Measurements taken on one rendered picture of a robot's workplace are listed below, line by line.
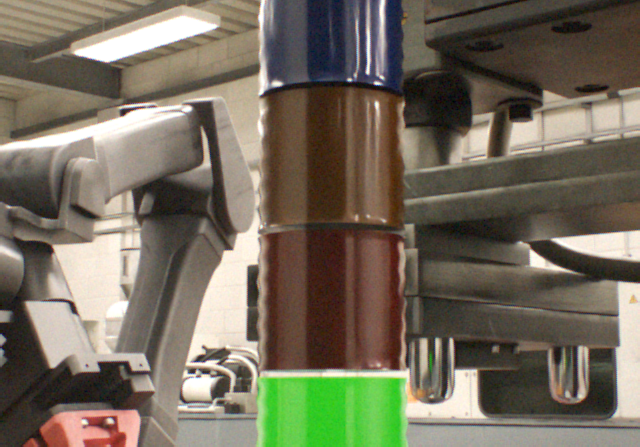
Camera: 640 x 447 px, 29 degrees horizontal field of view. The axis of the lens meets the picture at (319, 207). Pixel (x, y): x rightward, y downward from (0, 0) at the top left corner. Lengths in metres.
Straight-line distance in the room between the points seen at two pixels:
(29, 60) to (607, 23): 10.97
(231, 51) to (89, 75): 1.68
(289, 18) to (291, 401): 0.09
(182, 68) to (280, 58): 10.96
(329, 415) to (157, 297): 0.73
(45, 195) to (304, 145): 0.55
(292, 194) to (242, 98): 10.27
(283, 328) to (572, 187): 0.24
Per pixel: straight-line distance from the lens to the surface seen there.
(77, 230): 0.84
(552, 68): 0.58
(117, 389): 0.80
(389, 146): 0.30
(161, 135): 1.00
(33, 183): 0.84
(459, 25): 0.53
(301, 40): 0.30
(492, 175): 0.54
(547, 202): 0.52
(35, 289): 0.82
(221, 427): 7.48
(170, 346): 1.00
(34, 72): 11.50
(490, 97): 0.61
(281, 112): 0.30
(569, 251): 0.66
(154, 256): 1.04
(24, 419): 0.80
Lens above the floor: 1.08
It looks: 9 degrees up
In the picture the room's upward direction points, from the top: straight up
